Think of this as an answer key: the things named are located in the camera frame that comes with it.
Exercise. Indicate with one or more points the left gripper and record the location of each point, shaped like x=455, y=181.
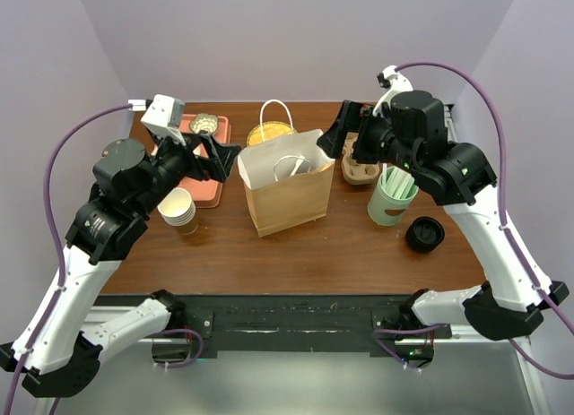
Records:
x=223, y=155

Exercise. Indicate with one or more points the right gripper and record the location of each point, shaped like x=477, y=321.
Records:
x=349, y=118

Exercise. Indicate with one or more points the brown paper bag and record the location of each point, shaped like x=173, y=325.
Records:
x=287, y=179

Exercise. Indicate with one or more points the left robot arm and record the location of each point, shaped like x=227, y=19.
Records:
x=58, y=356

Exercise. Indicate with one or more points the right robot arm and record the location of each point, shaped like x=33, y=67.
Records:
x=411, y=134

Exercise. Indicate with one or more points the small patterned dish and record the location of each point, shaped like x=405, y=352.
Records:
x=204, y=122

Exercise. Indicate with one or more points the pink rectangular tray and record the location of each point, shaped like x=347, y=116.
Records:
x=206, y=194

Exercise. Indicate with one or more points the cardboard cup carrier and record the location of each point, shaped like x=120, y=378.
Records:
x=355, y=173

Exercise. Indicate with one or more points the yellow woven coaster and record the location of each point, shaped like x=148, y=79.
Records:
x=268, y=131

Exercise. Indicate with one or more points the stack of paper cups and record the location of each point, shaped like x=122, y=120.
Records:
x=179, y=211

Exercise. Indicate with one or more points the green straw holder cup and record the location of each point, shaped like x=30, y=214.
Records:
x=382, y=209

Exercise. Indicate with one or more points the stack of black lids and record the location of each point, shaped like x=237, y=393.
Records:
x=424, y=235

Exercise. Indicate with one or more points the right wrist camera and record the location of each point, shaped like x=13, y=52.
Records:
x=393, y=83

